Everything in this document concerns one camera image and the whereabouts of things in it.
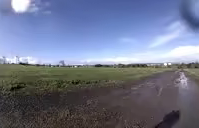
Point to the green grass field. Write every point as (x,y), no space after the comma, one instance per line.
(70,75)

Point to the distant row of trees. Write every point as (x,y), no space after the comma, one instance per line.
(133,65)

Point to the dark muddy dirt track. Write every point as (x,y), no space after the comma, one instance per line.
(130,103)

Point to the distant white building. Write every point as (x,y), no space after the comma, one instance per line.
(167,64)

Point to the water puddle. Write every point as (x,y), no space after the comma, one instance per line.
(182,81)

